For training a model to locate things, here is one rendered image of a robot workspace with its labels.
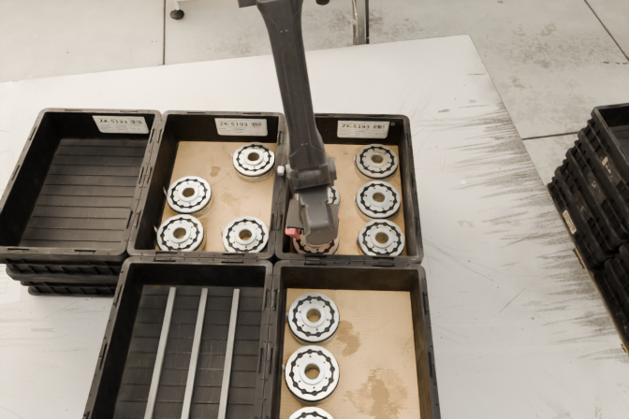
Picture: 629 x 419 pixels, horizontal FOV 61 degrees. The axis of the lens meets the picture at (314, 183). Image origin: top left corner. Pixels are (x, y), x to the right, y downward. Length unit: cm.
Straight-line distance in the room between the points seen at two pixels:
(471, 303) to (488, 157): 45
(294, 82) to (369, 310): 54
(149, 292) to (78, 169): 40
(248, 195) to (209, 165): 14
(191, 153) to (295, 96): 62
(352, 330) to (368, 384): 11
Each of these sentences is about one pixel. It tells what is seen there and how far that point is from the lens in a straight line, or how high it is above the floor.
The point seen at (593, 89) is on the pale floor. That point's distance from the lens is 302.
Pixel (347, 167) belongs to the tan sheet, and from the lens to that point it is 131.
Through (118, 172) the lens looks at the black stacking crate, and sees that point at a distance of 139.
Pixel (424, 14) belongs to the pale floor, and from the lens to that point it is 319.
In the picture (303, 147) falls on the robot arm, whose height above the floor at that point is 120.
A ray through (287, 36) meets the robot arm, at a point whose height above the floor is 141.
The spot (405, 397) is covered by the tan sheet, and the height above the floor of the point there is 83.
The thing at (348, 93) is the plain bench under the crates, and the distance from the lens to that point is 167.
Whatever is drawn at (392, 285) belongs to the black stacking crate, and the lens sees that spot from 114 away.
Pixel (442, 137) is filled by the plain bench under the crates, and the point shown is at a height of 70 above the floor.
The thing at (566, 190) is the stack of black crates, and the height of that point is 26.
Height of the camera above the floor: 188
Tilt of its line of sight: 55 degrees down
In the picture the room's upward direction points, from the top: straight up
